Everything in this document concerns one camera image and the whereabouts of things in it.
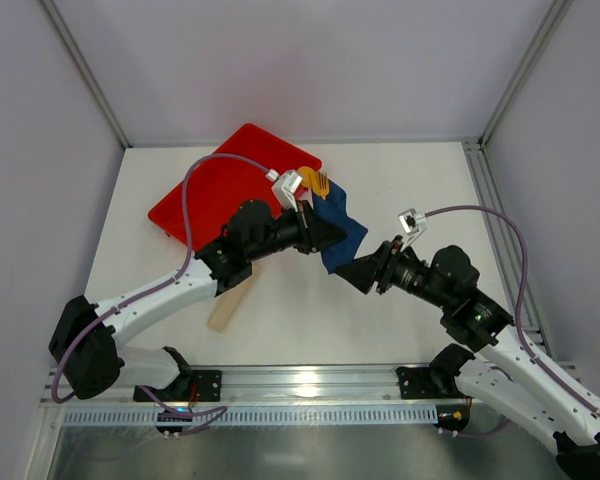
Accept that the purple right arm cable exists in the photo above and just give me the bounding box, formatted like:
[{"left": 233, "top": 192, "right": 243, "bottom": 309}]
[{"left": 423, "top": 204, "right": 600, "bottom": 440}]

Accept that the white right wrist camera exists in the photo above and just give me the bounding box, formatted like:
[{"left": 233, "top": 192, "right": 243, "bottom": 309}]
[{"left": 398, "top": 208, "right": 427, "bottom": 247}]

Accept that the aluminium right side rail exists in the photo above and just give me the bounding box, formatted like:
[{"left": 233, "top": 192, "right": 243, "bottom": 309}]
[{"left": 462, "top": 139, "right": 551, "bottom": 355}]

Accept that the black controller board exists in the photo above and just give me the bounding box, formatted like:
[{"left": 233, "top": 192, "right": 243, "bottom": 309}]
[
  {"left": 434, "top": 405, "right": 471, "bottom": 432},
  {"left": 156, "top": 409, "right": 193, "bottom": 436}
]

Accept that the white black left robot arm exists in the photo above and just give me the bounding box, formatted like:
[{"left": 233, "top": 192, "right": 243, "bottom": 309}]
[{"left": 49, "top": 200, "right": 347, "bottom": 400}]

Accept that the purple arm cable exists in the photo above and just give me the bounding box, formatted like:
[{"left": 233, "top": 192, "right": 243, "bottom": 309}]
[
  {"left": 423, "top": 204, "right": 600, "bottom": 440},
  {"left": 51, "top": 153, "right": 276, "bottom": 441}
]

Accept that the orange plastic fork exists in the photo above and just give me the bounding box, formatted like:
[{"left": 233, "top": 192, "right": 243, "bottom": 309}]
[{"left": 311, "top": 171, "right": 330, "bottom": 200}]

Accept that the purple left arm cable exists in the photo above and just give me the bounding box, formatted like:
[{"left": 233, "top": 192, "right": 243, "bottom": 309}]
[{"left": 51, "top": 153, "right": 276, "bottom": 441}]

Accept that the left black controller board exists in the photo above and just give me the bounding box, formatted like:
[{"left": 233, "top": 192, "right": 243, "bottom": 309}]
[{"left": 156, "top": 409, "right": 193, "bottom": 436}]

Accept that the aluminium front rail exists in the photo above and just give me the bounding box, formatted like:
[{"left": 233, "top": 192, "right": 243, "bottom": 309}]
[{"left": 38, "top": 363, "right": 587, "bottom": 409}]

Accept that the white slotted cable duct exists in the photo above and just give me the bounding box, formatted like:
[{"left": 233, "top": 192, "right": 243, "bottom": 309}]
[{"left": 62, "top": 404, "right": 437, "bottom": 427}]

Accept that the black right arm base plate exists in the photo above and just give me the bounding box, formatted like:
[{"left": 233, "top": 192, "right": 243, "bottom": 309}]
[{"left": 395, "top": 365, "right": 464, "bottom": 400}]

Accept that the red plastic tray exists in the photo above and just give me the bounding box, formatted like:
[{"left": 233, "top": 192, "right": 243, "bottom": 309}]
[{"left": 148, "top": 123, "right": 322, "bottom": 249}]

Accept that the dark blue paper napkin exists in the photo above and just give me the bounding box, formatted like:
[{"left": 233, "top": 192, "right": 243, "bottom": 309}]
[{"left": 312, "top": 180, "right": 368, "bottom": 274}]

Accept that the aluminium left corner post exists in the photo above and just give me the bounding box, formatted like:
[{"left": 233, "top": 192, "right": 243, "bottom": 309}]
[{"left": 38, "top": 0, "right": 132, "bottom": 150}]

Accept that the aluminium corner post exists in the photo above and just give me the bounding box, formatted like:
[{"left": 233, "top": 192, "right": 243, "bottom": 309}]
[
  {"left": 38, "top": 0, "right": 132, "bottom": 150},
  {"left": 479, "top": 0, "right": 573, "bottom": 148}
]

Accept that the aluminium right corner post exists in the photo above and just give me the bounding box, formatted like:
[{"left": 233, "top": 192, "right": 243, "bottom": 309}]
[{"left": 479, "top": 0, "right": 573, "bottom": 148}]

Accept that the orange plastic spoon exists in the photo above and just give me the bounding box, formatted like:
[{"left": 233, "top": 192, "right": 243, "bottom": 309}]
[{"left": 297, "top": 166, "right": 316, "bottom": 190}]

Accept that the aluminium rail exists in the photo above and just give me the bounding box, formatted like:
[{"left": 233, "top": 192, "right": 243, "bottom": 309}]
[
  {"left": 38, "top": 363, "right": 587, "bottom": 409},
  {"left": 462, "top": 139, "right": 551, "bottom": 355}
]

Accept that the right black controller board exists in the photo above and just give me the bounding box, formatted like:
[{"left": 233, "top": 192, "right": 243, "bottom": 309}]
[{"left": 434, "top": 405, "right": 471, "bottom": 432}]

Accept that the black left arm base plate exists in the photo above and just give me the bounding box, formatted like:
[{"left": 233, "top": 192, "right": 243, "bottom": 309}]
[{"left": 133, "top": 369, "right": 223, "bottom": 403}]

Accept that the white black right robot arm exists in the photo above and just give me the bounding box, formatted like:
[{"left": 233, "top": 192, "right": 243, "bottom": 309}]
[{"left": 335, "top": 237, "right": 600, "bottom": 479}]

